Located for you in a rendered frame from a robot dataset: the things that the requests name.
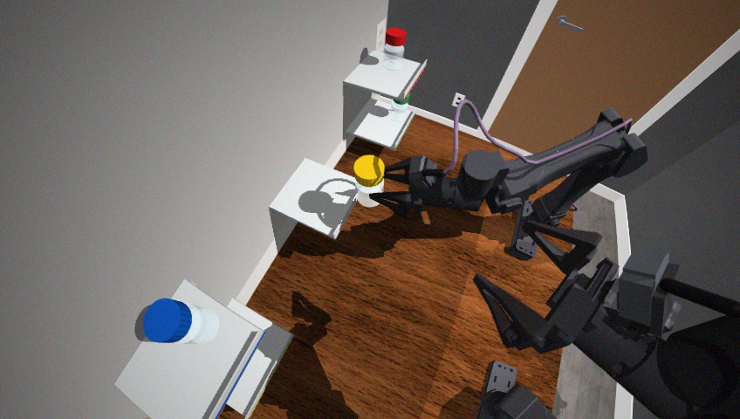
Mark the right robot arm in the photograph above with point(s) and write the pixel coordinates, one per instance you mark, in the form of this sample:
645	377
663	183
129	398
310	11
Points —
484	174

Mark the white bottle with blue cap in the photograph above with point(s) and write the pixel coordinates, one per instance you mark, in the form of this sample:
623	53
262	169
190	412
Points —
171	321

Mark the clear bottle with green cap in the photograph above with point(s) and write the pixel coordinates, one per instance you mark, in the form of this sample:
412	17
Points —
399	110

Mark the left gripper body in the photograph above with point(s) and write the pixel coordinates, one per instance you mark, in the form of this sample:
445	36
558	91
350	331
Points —
577	309

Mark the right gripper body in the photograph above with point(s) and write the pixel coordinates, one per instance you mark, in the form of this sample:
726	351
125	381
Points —
436	194

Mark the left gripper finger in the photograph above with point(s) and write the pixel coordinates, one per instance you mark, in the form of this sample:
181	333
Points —
585	241
523	324

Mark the white bottle with yellow cap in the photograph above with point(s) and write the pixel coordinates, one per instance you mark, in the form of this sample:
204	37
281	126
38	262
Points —
369	178

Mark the translucent bottle with red cap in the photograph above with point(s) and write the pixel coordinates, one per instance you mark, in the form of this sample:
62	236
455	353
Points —
394	49

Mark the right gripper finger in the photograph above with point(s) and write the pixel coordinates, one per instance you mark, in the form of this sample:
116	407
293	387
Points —
405	164
399	196

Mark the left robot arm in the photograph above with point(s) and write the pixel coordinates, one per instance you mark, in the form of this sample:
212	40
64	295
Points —
701	362

